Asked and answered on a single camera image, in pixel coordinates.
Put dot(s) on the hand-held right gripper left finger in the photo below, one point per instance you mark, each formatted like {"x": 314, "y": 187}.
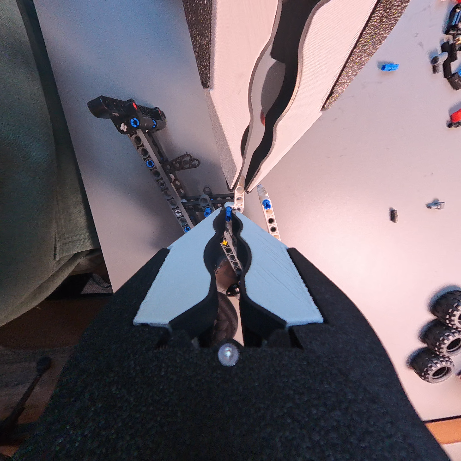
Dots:
{"x": 176, "y": 284}

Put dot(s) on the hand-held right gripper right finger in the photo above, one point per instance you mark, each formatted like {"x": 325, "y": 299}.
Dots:
{"x": 281, "y": 284}

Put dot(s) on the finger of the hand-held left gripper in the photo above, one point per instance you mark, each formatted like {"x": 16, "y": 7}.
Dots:
{"x": 234, "y": 54}
{"x": 324, "y": 54}

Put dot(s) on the blue connector pin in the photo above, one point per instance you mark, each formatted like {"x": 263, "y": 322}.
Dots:
{"x": 228, "y": 213}
{"x": 388, "y": 66}

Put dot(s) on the pile of small brick parts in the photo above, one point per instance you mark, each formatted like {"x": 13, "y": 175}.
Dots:
{"x": 452, "y": 57}

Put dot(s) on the white spotted brick truck model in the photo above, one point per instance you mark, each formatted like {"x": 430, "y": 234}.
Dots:
{"x": 151, "y": 158}

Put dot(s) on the grey desk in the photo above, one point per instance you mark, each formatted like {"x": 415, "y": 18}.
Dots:
{"x": 360, "y": 180}

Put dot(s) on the black connector pin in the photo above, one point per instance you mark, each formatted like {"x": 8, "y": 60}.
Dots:
{"x": 393, "y": 215}

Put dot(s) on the black rubber toy tyre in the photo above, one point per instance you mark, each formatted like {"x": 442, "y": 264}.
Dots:
{"x": 450, "y": 309}
{"x": 432, "y": 367}
{"x": 444, "y": 340}

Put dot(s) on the dark grey brick piece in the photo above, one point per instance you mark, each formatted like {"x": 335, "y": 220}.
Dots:
{"x": 435, "y": 204}

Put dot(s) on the person in green sweatshirt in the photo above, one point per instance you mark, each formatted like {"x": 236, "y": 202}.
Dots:
{"x": 28, "y": 180}

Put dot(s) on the wood edged table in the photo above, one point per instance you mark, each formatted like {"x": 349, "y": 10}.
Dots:
{"x": 444, "y": 432}

